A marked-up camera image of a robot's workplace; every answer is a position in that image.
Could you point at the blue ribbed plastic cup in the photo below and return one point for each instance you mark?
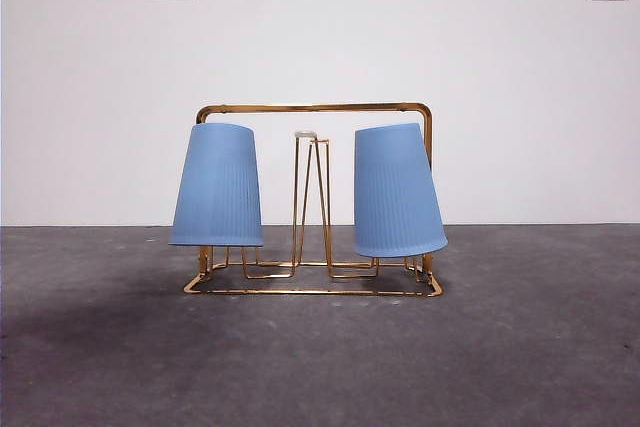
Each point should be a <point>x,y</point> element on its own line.
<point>220,187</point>
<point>397,197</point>

